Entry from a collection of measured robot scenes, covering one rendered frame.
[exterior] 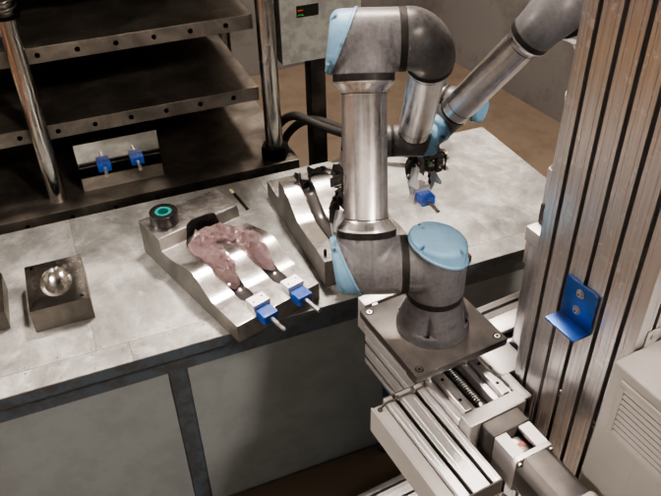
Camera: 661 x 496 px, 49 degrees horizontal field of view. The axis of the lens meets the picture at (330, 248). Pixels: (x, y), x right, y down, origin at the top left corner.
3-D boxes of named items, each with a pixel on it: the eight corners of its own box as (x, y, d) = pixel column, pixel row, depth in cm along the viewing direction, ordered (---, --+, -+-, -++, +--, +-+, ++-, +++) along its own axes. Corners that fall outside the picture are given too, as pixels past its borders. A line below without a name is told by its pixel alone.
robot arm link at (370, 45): (410, 301, 138) (408, 0, 127) (330, 304, 138) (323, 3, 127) (403, 285, 150) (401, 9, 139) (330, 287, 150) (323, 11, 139)
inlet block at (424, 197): (445, 217, 207) (447, 202, 204) (429, 221, 206) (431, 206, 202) (423, 194, 217) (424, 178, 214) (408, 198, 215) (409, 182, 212)
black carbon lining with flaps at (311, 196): (382, 237, 206) (383, 210, 200) (330, 251, 201) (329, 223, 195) (335, 178, 232) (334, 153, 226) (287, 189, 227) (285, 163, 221)
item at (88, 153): (164, 174, 252) (155, 129, 241) (84, 192, 244) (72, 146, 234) (138, 114, 289) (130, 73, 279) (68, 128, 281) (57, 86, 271)
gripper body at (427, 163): (422, 178, 200) (424, 139, 193) (407, 163, 207) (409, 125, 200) (446, 172, 203) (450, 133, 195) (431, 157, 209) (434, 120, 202)
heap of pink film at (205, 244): (282, 266, 198) (280, 242, 193) (227, 293, 189) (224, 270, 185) (230, 224, 214) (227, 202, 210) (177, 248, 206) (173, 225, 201)
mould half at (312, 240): (409, 264, 207) (412, 225, 199) (325, 287, 200) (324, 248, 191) (341, 179, 244) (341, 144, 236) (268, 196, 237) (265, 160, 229)
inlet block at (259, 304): (293, 333, 181) (292, 317, 178) (277, 342, 179) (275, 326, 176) (263, 306, 190) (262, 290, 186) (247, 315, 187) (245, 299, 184)
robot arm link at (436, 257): (469, 306, 142) (476, 251, 134) (400, 308, 142) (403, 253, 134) (459, 268, 151) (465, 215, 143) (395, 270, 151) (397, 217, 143)
